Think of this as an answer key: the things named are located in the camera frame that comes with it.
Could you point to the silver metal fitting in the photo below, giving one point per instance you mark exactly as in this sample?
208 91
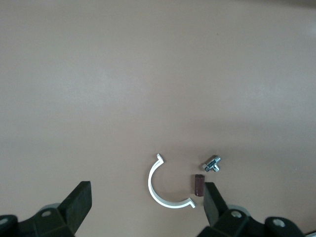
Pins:
211 164

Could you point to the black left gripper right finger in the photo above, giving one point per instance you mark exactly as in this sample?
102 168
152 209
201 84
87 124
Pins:
216 209

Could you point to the dark brown block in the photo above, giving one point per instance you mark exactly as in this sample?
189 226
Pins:
199 185

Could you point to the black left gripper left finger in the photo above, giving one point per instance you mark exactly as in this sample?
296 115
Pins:
75 207

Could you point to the brown table mat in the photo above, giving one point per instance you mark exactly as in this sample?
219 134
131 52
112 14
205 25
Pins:
158 74

